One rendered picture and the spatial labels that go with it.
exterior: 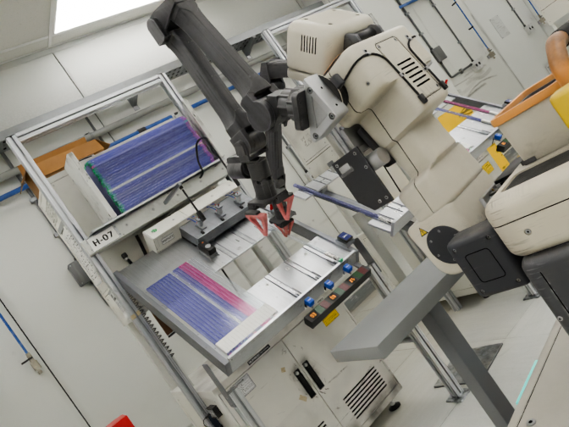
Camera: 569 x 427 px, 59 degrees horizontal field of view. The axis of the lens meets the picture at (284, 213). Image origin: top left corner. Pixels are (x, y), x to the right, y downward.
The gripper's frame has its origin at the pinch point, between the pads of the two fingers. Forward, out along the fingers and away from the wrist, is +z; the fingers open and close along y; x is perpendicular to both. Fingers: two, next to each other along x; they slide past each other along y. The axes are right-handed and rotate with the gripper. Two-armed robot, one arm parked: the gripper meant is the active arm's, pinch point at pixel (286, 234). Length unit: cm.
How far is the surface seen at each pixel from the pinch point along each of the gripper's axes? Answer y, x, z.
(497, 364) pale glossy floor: -30, 76, 60
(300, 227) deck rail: -8.4, -0.6, 1.9
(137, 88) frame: 2, -81, -58
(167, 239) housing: 34, -37, -7
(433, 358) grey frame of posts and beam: -10, 59, 48
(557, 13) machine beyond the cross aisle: -441, -56, 29
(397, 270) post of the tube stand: -28, 33, 26
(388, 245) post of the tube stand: -30.1, 28.0, 15.7
